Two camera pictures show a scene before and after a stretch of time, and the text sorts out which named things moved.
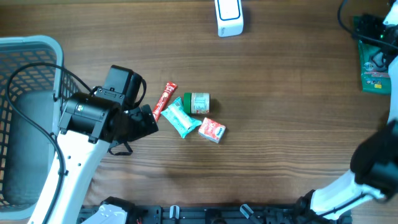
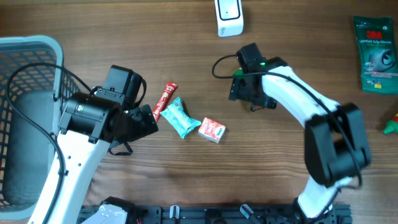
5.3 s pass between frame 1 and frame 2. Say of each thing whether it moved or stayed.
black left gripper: stayed
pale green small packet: stayed
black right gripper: moved
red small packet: stayed
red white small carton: stayed
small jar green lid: moved
